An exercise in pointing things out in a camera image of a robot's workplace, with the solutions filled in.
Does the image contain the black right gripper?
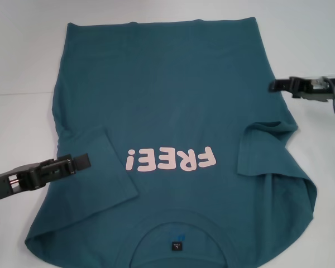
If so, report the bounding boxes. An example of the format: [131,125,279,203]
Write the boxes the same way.
[269,75,335,103]

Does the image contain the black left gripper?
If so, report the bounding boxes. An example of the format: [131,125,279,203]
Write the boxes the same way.
[0,152,90,204]

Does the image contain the teal T-shirt pink FREE print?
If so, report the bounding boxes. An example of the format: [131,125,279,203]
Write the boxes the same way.
[23,17,318,268]

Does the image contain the right arm cable with connector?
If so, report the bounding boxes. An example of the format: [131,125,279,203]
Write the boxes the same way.
[310,76,335,123]

